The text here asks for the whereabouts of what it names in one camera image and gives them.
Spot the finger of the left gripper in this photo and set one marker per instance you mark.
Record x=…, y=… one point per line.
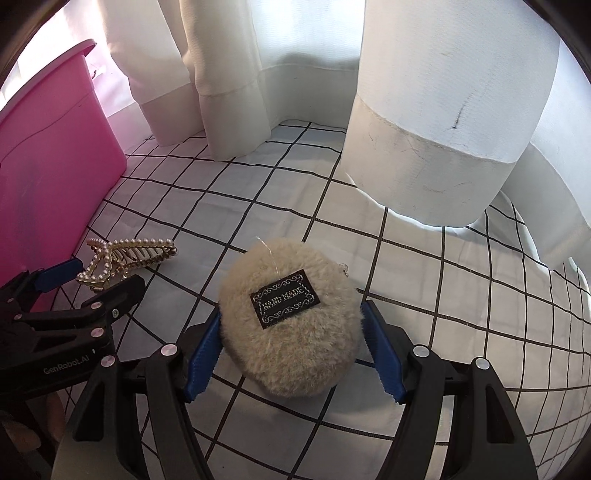
x=19, y=295
x=105, y=307

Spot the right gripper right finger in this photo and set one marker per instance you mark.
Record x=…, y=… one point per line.
x=486, y=438

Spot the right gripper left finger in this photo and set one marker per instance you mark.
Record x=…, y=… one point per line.
x=102, y=439

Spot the beige fluffy pompom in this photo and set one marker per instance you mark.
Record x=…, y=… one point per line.
x=290, y=318

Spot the person's hand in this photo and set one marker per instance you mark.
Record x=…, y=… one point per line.
x=34, y=423

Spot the pearl hair claw clip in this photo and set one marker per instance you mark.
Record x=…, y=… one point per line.
x=115, y=260

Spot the pink plastic tub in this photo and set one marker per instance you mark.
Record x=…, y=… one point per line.
x=59, y=158

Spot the white black grid cloth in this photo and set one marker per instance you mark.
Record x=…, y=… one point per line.
x=482, y=290

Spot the white curtain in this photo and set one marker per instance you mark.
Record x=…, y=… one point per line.
x=445, y=104

